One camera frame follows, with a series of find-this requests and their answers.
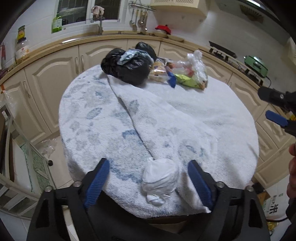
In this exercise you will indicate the right hand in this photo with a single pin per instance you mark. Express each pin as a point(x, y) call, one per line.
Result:
point(291, 188)

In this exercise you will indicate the clear plastic bag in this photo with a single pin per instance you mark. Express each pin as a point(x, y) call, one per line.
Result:
point(192, 66)

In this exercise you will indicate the clear snack bag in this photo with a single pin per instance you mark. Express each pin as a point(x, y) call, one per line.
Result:
point(161, 73)

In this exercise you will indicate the gas stove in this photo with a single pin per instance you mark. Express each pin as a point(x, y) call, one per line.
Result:
point(230, 58)

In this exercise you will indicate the green bottle on sill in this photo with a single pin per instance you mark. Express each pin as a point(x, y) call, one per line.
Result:
point(57, 23)

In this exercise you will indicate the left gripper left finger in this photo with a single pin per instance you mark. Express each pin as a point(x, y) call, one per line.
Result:
point(97, 182)

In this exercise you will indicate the cream kitchen cabinets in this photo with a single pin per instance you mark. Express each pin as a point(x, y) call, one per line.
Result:
point(37, 84)

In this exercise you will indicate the clear jar yellow contents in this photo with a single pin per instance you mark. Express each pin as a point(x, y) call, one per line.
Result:
point(22, 45)

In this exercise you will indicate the range hood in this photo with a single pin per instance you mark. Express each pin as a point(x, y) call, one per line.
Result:
point(257, 14)

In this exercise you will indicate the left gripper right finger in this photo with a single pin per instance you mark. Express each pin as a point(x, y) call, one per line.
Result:
point(203, 183)

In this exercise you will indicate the kitchen faucet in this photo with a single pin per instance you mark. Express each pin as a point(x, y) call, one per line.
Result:
point(97, 16)

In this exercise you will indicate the white towel table cover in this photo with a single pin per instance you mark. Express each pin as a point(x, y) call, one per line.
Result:
point(101, 116)

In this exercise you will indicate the white plastic bag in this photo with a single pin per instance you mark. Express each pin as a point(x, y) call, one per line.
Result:
point(159, 180)

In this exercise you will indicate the black trash bag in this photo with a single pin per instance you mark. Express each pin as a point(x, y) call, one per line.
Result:
point(146, 47)
point(134, 72)

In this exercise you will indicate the green electric cooker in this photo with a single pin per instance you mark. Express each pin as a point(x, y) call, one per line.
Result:
point(257, 65)

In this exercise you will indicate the green snack wrapper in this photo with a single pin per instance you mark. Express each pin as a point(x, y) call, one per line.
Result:
point(190, 82)

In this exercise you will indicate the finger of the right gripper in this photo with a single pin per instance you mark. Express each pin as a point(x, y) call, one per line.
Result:
point(276, 118)

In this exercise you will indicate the hanging utensils rack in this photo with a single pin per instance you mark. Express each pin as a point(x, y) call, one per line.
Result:
point(140, 13)

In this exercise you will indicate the grey plastic bag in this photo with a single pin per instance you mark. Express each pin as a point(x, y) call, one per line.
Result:
point(129, 55)

